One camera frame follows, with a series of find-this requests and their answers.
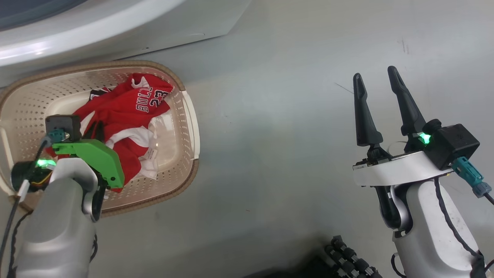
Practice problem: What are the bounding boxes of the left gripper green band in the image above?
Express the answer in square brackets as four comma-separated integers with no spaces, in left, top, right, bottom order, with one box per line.
[52,121,125,189]

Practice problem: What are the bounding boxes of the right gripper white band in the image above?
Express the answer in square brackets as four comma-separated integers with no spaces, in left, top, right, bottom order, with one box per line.
[352,66,455,187]

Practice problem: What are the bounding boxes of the red white basketball jersey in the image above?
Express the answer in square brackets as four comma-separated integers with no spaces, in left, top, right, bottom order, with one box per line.
[46,73,174,193]

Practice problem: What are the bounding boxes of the cream perforated laundry basket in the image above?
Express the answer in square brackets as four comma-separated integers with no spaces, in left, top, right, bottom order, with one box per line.
[0,60,200,217]

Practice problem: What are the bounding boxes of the white washing machine body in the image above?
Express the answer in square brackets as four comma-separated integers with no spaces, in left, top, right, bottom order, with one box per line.
[0,0,252,89]

